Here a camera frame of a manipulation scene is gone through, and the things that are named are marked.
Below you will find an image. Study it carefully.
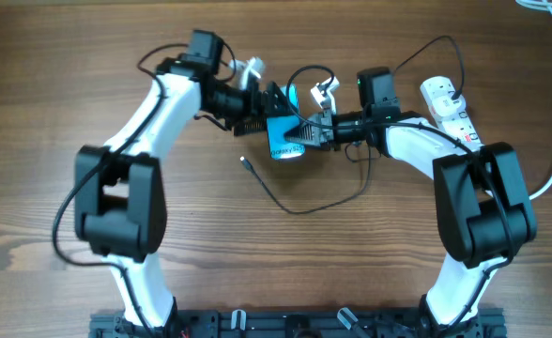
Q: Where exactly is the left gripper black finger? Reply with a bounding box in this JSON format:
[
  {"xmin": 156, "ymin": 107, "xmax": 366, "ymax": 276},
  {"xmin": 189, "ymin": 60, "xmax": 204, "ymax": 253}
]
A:
[
  {"xmin": 233, "ymin": 116, "xmax": 268, "ymax": 137},
  {"xmin": 262, "ymin": 82, "xmax": 292, "ymax": 117}
]

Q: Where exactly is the black charger cable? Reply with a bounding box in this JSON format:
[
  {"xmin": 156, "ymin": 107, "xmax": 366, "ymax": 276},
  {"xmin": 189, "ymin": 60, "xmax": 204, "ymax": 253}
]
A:
[{"xmin": 239, "ymin": 35, "xmax": 466, "ymax": 216}]

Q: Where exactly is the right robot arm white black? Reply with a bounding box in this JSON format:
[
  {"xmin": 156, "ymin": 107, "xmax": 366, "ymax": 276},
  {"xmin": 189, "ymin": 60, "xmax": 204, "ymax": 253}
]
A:
[{"xmin": 284, "ymin": 68, "xmax": 537, "ymax": 336}]

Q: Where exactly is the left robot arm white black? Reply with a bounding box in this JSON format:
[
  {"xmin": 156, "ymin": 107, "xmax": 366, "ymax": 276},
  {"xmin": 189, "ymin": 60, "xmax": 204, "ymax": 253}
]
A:
[{"xmin": 65, "ymin": 30, "xmax": 297, "ymax": 337}]

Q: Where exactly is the white charger plug adapter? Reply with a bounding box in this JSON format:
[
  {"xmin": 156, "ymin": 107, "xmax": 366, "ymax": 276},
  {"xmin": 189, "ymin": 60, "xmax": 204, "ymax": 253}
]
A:
[{"xmin": 430, "ymin": 94, "xmax": 466, "ymax": 119}]

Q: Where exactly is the white power strip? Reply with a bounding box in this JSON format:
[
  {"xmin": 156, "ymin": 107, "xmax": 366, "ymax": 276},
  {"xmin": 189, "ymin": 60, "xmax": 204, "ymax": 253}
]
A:
[{"xmin": 420, "ymin": 76, "xmax": 483, "ymax": 150}]

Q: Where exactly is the black mounting rail base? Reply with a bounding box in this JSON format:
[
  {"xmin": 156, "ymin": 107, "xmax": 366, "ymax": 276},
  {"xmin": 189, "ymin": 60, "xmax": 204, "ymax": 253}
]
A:
[{"xmin": 88, "ymin": 308, "xmax": 508, "ymax": 338}]

